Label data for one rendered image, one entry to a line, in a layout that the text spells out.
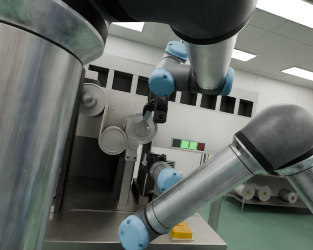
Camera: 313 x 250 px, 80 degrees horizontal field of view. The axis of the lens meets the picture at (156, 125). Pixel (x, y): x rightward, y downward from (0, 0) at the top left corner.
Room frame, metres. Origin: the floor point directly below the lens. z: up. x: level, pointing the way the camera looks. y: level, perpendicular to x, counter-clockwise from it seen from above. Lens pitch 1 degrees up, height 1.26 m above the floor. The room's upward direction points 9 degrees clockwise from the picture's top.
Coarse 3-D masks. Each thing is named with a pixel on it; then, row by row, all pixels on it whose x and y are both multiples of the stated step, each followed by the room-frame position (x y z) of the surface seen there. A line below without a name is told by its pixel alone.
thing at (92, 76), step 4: (88, 72) 0.78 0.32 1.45; (92, 72) 0.78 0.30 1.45; (96, 72) 0.79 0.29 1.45; (88, 76) 0.78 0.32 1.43; (92, 76) 0.79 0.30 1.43; (96, 76) 0.79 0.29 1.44; (84, 80) 0.91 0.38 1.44; (88, 80) 0.89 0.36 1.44; (92, 80) 0.88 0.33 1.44; (96, 80) 0.80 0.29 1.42; (96, 84) 0.96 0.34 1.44
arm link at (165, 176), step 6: (156, 168) 0.61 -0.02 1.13; (162, 168) 0.58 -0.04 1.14; (168, 168) 0.57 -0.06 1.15; (156, 174) 0.58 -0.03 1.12; (162, 174) 0.54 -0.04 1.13; (168, 174) 0.53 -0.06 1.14; (174, 174) 0.53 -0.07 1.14; (156, 180) 0.56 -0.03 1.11; (162, 180) 0.52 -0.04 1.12; (168, 180) 0.52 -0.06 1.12; (174, 180) 0.53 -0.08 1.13; (156, 186) 0.56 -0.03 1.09; (162, 186) 0.52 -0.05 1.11; (168, 186) 0.52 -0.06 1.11; (156, 192) 0.56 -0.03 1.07; (162, 192) 0.53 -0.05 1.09
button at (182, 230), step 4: (180, 224) 0.70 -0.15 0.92; (184, 224) 0.70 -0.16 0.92; (172, 228) 0.66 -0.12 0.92; (176, 228) 0.66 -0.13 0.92; (180, 228) 0.67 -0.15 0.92; (184, 228) 0.67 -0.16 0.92; (188, 228) 0.68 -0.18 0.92; (172, 232) 0.65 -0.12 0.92; (176, 232) 0.64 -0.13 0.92; (180, 232) 0.64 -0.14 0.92; (184, 232) 0.65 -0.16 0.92; (188, 232) 0.65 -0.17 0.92; (172, 236) 0.64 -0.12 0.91; (176, 236) 0.64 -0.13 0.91; (180, 236) 0.64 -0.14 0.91; (184, 236) 0.65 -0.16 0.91; (188, 236) 0.65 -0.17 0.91
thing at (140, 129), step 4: (136, 124) 0.84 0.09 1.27; (140, 124) 0.84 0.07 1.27; (144, 124) 0.85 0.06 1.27; (148, 124) 0.85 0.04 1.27; (136, 128) 0.84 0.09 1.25; (140, 128) 0.85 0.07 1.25; (144, 128) 0.85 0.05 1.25; (136, 132) 0.84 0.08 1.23; (140, 132) 0.84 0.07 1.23; (144, 132) 0.85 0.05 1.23; (148, 132) 0.85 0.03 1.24; (144, 136) 0.85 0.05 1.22
